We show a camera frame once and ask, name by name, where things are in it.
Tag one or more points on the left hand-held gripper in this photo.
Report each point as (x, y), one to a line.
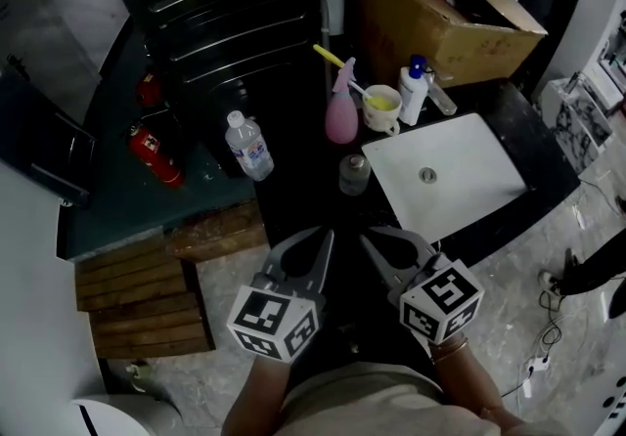
(264, 317)

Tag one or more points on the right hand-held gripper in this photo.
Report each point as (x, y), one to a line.
(445, 297)

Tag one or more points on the small glass jar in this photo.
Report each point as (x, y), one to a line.
(354, 177)

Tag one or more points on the person's right forearm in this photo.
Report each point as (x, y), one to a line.
(464, 375)

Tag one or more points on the person's left forearm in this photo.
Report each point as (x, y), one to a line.
(254, 395)

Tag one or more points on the white sink basin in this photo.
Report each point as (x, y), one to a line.
(455, 150)

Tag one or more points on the clear plastic water bottle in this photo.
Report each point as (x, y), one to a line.
(249, 145)

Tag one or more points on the pink spray bottle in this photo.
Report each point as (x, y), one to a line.
(341, 121)

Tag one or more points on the white pump bottle blue cap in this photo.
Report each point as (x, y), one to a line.
(411, 101)

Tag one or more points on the black sink countertop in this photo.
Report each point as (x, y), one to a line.
(543, 155)

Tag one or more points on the worn wooden board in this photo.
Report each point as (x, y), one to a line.
(220, 233)

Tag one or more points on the white ceramic cup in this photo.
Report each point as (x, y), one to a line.
(379, 121)

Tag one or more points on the person's light shirt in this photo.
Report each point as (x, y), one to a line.
(367, 400)

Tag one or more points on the chrome faucet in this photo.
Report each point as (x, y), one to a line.
(442, 101)

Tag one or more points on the wooden slat pallet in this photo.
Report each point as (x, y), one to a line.
(142, 307)

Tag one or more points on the white power strip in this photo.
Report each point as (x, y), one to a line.
(538, 364)

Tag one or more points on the large red fire extinguisher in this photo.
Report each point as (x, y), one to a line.
(156, 155)

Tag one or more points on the dark green platform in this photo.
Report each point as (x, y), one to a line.
(122, 209)

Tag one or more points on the yellow sponge brush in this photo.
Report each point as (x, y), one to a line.
(325, 55)

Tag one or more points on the marble pattern cabinet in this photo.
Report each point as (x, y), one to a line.
(577, 126)

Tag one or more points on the small red fire extinguisher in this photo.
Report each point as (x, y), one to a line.
(148, 89)

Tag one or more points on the brown cardboard box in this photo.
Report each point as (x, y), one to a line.
(415, 23)

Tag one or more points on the white round appliance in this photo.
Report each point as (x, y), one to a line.
(122, 417)

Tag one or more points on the black dish rack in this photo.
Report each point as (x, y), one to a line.
(220, 9)

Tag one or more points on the white perforated panel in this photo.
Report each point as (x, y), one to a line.
(617, 417)

